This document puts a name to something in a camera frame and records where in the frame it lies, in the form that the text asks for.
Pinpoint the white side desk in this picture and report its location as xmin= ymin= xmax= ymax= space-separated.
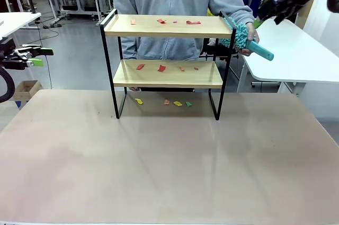
xmin=0 ymin=12 xmax=42 ymax=39

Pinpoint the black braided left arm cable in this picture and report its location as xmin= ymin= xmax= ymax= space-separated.
xmin=0 ymin=66 xmax=16 ymax=104

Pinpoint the black office chair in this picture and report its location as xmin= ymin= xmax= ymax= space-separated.
xmin=198 ymin=38 xmax=239 ymax=61

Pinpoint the open cardboard box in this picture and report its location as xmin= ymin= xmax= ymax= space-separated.
xmin=13 ymin=80 xmax=43 ymax=103

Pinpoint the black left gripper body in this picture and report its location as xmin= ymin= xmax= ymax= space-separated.
xmin=0 ymin=37 xmax=17 ymax=71

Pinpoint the person's right forearm grey sleeve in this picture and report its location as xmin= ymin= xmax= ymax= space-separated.
xmin=120 ymin=36 xmax=140 ymax=60

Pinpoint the person's left hand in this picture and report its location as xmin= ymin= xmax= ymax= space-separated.
xmin=235 ymin=22 xmax=261 ymax=57

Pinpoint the black floor cable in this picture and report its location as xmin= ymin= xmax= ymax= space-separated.
xmin=33 ymin=20 xmax=59 ymax=89

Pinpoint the brown leaning board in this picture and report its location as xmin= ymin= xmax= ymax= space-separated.
xmin=295 ymin=0 xmax=316 ymax=29

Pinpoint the person's left forearm grey sleeve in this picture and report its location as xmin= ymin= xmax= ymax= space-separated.
xmin=208 ymin=0 xmax=256 ymax=26

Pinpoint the black frame wooden two-tier shelf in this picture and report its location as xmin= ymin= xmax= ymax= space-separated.
xmin=99 ymin=8 xmax=237 ymax=121

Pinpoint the teal microfibre duster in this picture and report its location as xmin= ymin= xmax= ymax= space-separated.
xmin=218 ymin=16 xmax=275 ymax=62

